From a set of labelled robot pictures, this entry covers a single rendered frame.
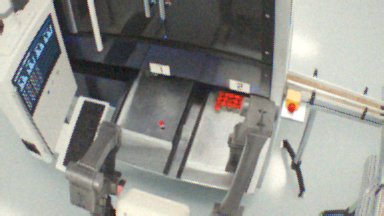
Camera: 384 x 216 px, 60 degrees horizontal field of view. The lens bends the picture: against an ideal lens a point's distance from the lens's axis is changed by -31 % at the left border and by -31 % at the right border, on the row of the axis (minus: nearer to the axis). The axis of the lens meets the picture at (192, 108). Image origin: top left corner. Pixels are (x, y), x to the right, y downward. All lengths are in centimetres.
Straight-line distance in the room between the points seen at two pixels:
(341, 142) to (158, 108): 152
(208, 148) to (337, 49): 199
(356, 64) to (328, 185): 122
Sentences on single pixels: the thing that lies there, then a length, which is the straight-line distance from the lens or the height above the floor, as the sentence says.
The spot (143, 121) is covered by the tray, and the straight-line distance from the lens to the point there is 202.
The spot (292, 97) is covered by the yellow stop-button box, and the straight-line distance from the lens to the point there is 191.
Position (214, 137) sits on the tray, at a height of 88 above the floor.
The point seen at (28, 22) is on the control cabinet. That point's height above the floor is 158.
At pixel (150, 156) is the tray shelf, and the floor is 88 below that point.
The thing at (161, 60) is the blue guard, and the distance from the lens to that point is 194.
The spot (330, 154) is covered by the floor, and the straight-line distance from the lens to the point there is 300.
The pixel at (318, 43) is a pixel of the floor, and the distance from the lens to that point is 359.
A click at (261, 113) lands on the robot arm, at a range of 123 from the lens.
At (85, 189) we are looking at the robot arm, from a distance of 113.
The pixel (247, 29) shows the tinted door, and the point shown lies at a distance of 165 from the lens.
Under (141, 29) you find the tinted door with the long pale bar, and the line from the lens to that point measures 183.
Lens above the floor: 259
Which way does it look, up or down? 57 degrees down
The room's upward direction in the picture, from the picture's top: 6 degrees counter-clockwise
